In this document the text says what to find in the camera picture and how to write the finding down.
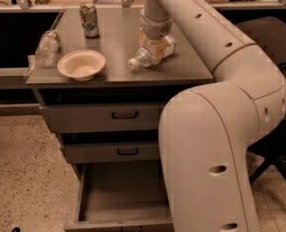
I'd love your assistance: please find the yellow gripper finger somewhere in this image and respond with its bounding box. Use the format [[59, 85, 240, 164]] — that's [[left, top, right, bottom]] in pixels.
[[139, 46, 152, 66], [152, 42, 167, 65]]

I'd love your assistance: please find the clear plastic water bottle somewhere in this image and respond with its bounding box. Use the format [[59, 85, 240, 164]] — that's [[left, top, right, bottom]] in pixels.
[[128, 36, 176, 70]]

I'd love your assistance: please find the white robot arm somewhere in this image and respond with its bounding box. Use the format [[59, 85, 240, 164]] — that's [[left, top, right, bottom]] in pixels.
[[142, 0, 286, 232]]

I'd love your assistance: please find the grey drawer cabinet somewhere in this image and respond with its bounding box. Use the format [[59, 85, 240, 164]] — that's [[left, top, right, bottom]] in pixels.
[[25, 6, 215, 180]]

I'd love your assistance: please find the crumpled clear plastic bottle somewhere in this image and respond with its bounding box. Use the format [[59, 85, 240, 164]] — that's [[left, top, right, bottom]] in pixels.
[[35, 30, 60, 67]]

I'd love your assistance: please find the grey middle drawer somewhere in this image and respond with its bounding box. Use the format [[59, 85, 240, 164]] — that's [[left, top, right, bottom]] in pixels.
[[62, 142, 159, 163]]

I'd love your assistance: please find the grey drawer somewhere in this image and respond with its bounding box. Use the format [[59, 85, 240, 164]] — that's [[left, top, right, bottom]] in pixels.
[[64, 159, 174, 232], [40, 103, 162, 133], [62, 142, 159, 163]]

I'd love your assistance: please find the grey top drawer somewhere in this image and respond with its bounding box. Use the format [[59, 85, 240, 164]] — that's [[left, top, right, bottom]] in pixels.
[[40, 103, 162, 133]]

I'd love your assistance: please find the grey bottom drawer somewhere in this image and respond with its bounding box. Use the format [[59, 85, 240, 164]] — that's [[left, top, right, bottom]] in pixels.
[[64, 159, 174, 232]]

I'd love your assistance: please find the green soda can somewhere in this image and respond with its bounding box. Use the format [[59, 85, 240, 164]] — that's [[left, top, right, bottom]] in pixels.
[[79, 3, 100, 38]]

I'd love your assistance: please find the white paper bowl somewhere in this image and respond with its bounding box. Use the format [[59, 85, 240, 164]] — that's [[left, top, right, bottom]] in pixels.
[[57, 50, 106, 81]]

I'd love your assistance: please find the black office chair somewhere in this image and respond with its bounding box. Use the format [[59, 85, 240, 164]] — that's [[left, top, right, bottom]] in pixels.
[[234, 15, 286, 196]]

